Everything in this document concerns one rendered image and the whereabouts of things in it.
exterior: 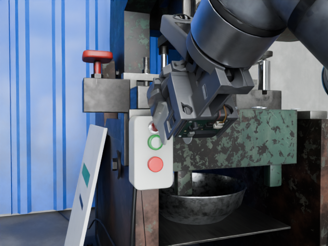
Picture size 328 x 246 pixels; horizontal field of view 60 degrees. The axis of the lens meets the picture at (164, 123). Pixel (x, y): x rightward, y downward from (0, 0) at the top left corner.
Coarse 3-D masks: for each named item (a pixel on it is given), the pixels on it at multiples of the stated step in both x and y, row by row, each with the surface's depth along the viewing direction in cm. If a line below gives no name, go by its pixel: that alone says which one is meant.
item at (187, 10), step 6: (174, 0) 88; (180, 0) 83; (186, 0) 82; (192, 0) 81; (198, 0) 80; (168, 6) 93; (174, 6) 88; (180, 6) 83; (186, 6) 82; (192, 6) 81; (168, 12) 93; (174, 12) 88; (180, 12) 83; (186, 12) 82; (192, 12) 81
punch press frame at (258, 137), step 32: (128, 0) 96; (128, 32) 103; (160, 32) 133; (128, 64) 103; (256, 128) 72; (288, 128) 76; (192, 160) 67; (224, 160) 70; (256, 160) 73; (288, 160) 76
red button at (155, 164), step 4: (156, 156) 52; (148, 160) 52; (152, 160) 51; (156, 160) 51; (160, 160) 51; (148, 164) 51; (152, 164) 51; (156, 164) 51; (160, 164) 51; (152, 168) 51; (156, 168) 51; (160, 168) 51
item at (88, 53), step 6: (84, 54) 57; (90, 54) 56; (96, 54) 57; (102, 54) 57; (108, 54) 58; (84, 60) 60; (90, 60) 60; (96, 60) 60; (102, 60) 60; (108, 60) 60; (96, 66) 59; (96, 72) 60
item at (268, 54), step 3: (267, 51) 66; (270, 51) 66; (264, 54) 65; (267, 54) 66; (270, 54) 66; (261, 57) 68; (264, 57) 68; (267, 57) 68; (234, 96) 76; (234, 99) 76; (234, 102) 77
